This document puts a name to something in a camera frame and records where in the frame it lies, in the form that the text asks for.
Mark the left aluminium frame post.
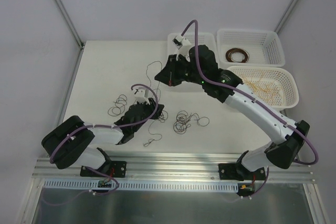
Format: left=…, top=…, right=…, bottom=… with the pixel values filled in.
left=53, top=0, right=85, bottom=49

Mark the white rectangular basket left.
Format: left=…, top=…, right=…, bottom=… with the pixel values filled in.
left=167, top=32, right=218, bottom=92

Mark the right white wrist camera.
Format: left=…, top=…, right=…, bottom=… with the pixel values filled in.
left=172, top=35, right=192, bottom=60

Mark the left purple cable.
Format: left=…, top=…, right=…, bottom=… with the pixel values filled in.
left=41, top=84, right=159, bottom=206

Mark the coiled brown cable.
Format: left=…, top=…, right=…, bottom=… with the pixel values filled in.
left=225, top=47, right=249, bottom=63

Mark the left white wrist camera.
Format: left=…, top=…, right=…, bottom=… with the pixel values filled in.
left=134, top=87, right=150, bottom=104

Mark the right aluminium frame post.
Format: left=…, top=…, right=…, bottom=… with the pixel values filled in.
left=274, top=0, right=300, bottom=34

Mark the slotted grey cable duct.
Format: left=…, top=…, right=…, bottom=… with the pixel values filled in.
left=44, top=179, right=238, bottom=193

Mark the white rounded perforated basket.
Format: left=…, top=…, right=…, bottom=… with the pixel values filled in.
left=228, top=66, right=299, bottom=111

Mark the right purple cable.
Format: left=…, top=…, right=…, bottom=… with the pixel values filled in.
left=182, top=20, right=320, bottom=201

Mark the aluminium mounting rail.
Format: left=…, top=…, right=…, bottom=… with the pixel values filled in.
left=33, top=150, right=316, bottom=184

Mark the purple cable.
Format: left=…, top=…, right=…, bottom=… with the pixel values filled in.
left=182, top=20, right=320, bottom=201
left=41, top=84, right=159, bottom=206

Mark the yellow cable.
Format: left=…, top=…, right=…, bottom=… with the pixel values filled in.
left=241, top=76, right=286, bottom=103

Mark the white rectangular basket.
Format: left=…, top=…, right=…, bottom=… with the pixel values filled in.
left=216, top=28, right=286, bottom=67
left=167, top=32, right=218, bottom=92

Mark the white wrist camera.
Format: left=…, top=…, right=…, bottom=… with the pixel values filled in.
left=134, top=87, right=150, bottom=104
left=172, top=35, right=192, bottom=60

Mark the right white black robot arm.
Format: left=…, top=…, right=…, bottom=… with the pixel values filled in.
left=154, top=45, right=310, bottom=181

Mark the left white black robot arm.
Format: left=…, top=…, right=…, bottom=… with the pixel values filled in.
left=41, top=98, right=164, bottom=176

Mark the white rectangular basket right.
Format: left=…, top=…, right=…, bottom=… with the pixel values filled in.
left=216, top=28, right=286, bottom=67

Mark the aluminium frame post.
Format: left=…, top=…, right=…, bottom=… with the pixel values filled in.
left=274, top=0, right=300, bottom=34
left=53, top=0, right=85, bottom=49

